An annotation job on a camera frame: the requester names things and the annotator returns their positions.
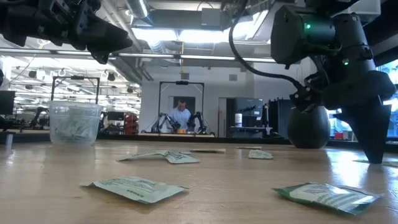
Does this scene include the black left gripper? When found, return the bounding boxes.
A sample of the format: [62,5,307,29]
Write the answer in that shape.
[39,0,134,65]

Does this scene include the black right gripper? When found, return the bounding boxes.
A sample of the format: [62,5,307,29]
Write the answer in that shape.
[323,46,396,164]

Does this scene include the dark green edged sweetener packet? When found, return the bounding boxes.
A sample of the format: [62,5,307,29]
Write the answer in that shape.
[272,182,380,215]

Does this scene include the red storage bins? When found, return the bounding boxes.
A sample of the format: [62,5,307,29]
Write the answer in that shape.
[124,114,139,135]

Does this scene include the black mug yellow inside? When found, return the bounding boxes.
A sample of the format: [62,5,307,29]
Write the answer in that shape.
[286,105,331,149]

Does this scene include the clear plastic cup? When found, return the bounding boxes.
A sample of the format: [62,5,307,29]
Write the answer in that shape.
[48,100,104,147]

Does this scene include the tall black cabinet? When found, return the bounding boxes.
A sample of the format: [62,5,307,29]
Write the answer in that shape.
[267,98,296,138]

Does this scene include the person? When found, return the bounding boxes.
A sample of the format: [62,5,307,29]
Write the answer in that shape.
[169,98,192,131]

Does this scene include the long LED light bar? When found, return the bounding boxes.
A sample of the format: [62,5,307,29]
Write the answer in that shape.
[0,48,280,65]

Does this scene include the grey ceiling box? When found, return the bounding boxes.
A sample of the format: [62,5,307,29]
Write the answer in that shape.
[200,7,222,27]

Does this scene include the black computer monitor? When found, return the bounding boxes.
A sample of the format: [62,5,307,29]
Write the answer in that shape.
[0,90,16,115]

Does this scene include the wooden workbench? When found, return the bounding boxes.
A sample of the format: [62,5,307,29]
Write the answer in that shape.
[139,133,216,138]

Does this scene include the large window black frame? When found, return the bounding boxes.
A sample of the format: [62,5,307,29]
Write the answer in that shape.
[326,58,398,142]

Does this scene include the black gantry frame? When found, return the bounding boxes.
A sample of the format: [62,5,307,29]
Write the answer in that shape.
[157,80,205,135]
[48,75,101,128]

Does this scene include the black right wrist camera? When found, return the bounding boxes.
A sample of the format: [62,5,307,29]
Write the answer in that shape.
[289,82,323,112]

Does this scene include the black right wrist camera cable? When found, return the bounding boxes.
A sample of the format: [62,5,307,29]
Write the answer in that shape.
[228,0,304,94]

